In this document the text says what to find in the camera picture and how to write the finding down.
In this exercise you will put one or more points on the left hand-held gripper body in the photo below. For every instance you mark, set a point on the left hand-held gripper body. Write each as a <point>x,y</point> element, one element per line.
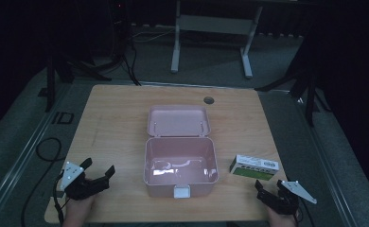
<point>78,186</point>

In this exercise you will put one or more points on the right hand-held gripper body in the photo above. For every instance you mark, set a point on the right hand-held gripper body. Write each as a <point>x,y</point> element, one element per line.
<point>283,200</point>

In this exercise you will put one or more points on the white and green carton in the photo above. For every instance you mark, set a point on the white and green carton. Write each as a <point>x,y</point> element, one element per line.
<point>254,167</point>

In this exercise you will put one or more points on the pink plastic box with lid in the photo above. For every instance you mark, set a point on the pink plastic box with lid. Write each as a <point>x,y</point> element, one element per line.
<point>181,157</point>

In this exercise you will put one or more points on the person's right hand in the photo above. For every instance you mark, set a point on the person's right hand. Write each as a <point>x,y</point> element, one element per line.
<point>280,219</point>

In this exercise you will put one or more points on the person's left hand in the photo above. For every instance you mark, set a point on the person's left hand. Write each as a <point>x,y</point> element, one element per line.
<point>78,211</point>

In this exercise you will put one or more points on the black metal stand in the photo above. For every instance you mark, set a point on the black metal stand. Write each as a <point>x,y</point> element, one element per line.
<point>69,71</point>
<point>302,85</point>

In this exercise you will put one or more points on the grey table grommet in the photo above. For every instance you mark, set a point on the grey table grommet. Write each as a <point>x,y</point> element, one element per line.
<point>208,100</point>

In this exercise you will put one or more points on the white metal table frame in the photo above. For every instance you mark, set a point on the white metal table frame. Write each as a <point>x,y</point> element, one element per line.
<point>215,25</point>

